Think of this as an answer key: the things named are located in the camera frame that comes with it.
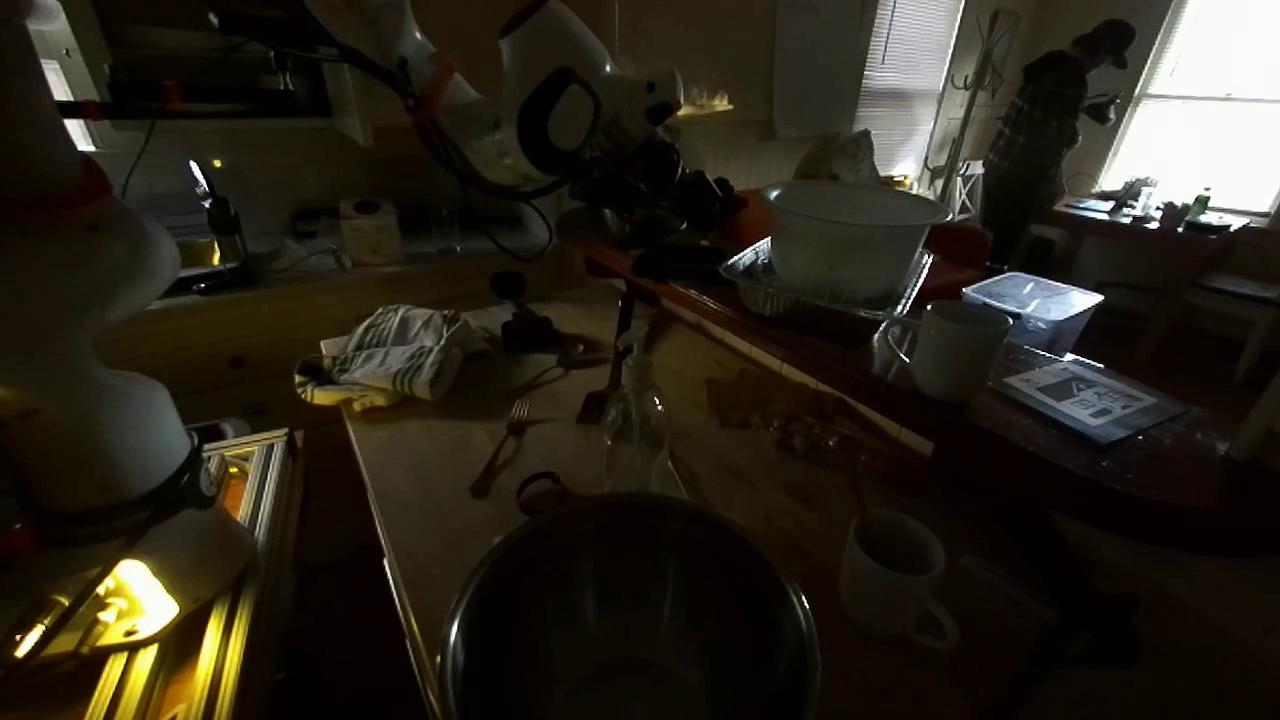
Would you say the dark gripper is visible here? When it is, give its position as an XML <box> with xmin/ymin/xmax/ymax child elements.
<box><xmin>583</xmin><ymin>120</ymin><xmax>769</xmax><ymax>265</ymax></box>

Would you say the big white bowl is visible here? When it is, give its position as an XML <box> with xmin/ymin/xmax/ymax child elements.
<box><xmin>769</xmin><ymin>174</ymin><xmax>943</xmax><ymax>310</ymax></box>

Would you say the long wooden stick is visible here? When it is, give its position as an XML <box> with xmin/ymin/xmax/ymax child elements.
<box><xmin>580</xmin><ymin>243</ymin><xmax>940</xmax><ymax>464</ymax></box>

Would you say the clear glass bottle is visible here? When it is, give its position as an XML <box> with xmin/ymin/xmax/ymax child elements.
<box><xmin>597</xmin><ymin>304</ymin><xmax>679</xmax><ymax>499</ymax></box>

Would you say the small black stand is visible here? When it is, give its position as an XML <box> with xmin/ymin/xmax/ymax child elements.
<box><xmin>489</xmin><ymin>269</ymin><xmax>569</xmax><ymax>358</ymax></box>

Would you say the red bowl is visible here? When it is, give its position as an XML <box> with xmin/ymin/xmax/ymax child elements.
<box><xmin>926</xmin><ymin>216</ymin><xmax>1002</xmax><ymax>304</ymax></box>

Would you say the large white mug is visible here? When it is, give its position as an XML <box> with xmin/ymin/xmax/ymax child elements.
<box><xmin>873</xmin><ymin>296</ymin><xmax>1012</xmax><ymax>406</ymax></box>

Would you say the metal spoon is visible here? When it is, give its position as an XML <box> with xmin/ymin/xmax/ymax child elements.
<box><xmin>465</xmin><ymin>406</ymin><xmax>541</xmax><ymax>502</ymax></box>

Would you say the clear plastic container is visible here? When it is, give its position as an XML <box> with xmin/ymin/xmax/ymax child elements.
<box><xmin>962</xmin><ymin>269</ymin><xmax>1109</xmax><ymax>358</ymax></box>

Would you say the person in dark clothes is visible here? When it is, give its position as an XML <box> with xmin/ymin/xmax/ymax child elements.
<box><xmin>981</xmin><ymin>15</ymin><xmax>1141</xmax><ymax>269</ymax></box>

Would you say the crumpled white cloth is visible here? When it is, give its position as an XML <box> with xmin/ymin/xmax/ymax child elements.
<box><xmin>294</xmin><ymin>300</ymin><xmax>494</xmax><ymax>420</ymax></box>

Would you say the small white mug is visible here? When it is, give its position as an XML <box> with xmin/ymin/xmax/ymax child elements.
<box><xmin>836</xmin><ymin>502</ymin><xmax>965</xmax><ymax>655</ymax></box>

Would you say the large steel pot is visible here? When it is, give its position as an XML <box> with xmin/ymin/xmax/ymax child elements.
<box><xmin>445</xmin><ymin>469</ymin><xmax>825</xmax><ymax>720</ymax></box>

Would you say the wooden desk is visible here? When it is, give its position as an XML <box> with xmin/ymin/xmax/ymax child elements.
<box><xmin>1054</xmin><ymin>191</ymin><xmax>1280</xmax><ymax>328</ymax></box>

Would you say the dark bottle with light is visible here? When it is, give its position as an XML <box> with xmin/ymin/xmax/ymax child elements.
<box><xmin>183</xmin><ymin>153</ymin><xmax>253</xmax><ymax>271</ymax></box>

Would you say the wooden chair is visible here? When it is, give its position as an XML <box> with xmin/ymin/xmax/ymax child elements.
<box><xmin>1147</xmin><ymin>269</ymin><xmax>1280</xmax><ymax>392</ymax></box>

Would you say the aluminium rail frame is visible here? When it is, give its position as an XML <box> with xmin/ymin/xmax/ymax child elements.
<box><xmin>0</xmin><ymin>423</ymin><xmax>302</xmax><ymax>720</ymax></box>

